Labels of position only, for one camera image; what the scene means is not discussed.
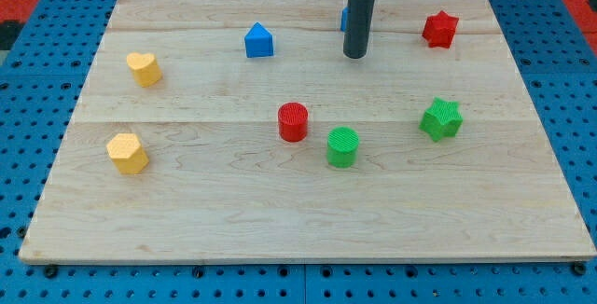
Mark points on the yellow hexagon block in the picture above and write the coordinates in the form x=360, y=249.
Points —
x=127, y=153

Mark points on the red cylinder block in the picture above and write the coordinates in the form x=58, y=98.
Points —
x=293, y=122

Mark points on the green cylinder block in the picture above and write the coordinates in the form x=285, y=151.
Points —
x=342, y=146

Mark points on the light wooden board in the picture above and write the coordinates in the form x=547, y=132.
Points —
x=223, y=187

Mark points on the blue triangle block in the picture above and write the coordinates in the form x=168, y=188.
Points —
x=258, y=42

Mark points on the blue block behind rod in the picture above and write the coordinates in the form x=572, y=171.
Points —
x=343, y=19

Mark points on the green star block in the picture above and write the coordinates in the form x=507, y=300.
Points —
x=441, y=119

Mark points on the dark grey cylindrical pointer rod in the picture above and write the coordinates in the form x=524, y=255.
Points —
x=357, y=28

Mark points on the yellow heart block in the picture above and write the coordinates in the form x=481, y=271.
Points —
x=145, y=68

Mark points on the red star block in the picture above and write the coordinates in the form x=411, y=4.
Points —
x=440, y=29

